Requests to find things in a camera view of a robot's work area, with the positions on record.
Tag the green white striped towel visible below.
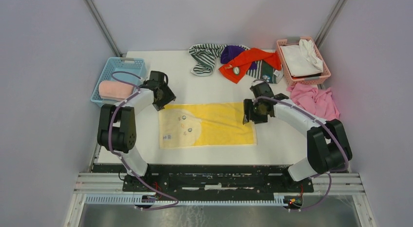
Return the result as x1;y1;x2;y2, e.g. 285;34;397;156
188;43;226;76

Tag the dark green striped towel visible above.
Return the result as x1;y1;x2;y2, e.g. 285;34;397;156
246;60;283;84

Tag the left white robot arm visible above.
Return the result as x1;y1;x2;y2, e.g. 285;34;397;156
97;71;176;191

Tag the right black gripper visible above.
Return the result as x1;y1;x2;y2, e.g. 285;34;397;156
242;98;268;124

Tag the orange towel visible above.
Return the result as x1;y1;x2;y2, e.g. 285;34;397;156
219;48;282;84

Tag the yellow towel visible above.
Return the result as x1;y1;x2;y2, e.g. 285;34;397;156
158;102;257;149

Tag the light pink towel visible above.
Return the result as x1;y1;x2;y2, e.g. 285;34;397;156
98;80;134;101

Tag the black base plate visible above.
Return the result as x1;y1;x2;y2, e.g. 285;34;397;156
142;164;315;204

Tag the white cable duct rail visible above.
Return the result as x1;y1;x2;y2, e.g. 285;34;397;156
84;194;288;207

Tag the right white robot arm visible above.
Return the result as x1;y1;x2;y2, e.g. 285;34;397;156
243;79;353;192

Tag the bright pink cloth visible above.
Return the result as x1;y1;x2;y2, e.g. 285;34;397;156
286;83;340;120

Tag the white cloth in basket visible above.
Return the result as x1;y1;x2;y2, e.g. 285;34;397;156
281;39;323;77

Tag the blue plastic basket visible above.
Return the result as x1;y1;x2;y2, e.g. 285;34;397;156
90;57;149;107

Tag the purple towel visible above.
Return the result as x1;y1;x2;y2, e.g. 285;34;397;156
220;45;250;64

